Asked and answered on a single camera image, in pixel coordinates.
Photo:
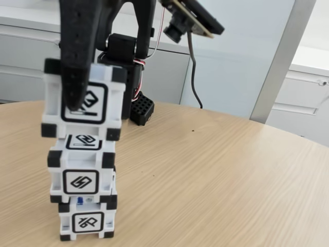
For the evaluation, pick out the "white black-cornered marker cube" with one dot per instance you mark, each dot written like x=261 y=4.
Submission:
x=108 y=108
x=81 y=182

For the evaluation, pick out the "white cube with blue LEDs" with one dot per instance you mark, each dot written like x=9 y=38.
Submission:
x=87 y=222

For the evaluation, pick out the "small black cabinet key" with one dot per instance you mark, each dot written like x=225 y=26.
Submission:
x=57 y=43

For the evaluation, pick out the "long white cabinet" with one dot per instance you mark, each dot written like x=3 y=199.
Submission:
x=25 y=51

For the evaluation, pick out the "black perforated clamp block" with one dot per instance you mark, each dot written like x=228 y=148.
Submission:
x=144 y=110

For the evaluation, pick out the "white drawer cabinet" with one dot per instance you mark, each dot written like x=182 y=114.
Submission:
x=303 y=103

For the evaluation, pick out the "silver cabinet lock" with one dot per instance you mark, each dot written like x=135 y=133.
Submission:
x=323 y=83

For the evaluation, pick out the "camera module on black mount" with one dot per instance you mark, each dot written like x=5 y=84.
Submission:
x=195 y=18

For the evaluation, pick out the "grey metal post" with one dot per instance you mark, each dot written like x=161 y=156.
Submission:
x=282 y=64

